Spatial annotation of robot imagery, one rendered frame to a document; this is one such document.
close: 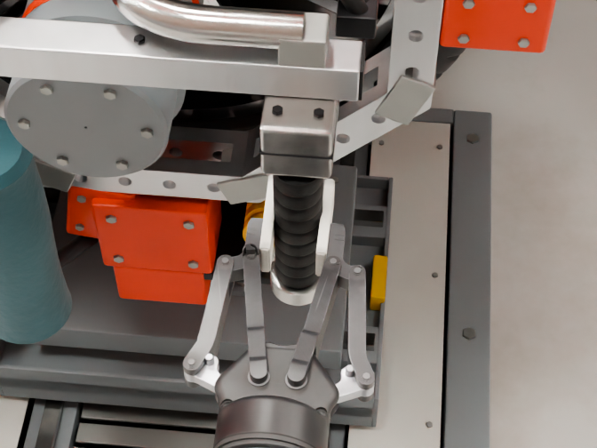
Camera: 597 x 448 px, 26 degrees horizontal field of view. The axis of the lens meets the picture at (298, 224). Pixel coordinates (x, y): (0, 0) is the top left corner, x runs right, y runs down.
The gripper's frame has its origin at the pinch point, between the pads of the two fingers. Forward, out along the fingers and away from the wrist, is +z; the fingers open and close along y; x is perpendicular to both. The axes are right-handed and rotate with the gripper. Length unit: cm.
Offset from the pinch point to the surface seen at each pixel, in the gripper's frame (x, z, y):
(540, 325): -83, 46, 31
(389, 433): -75, 23, 10
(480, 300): -75, 45, 21
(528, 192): -83, 71, 30
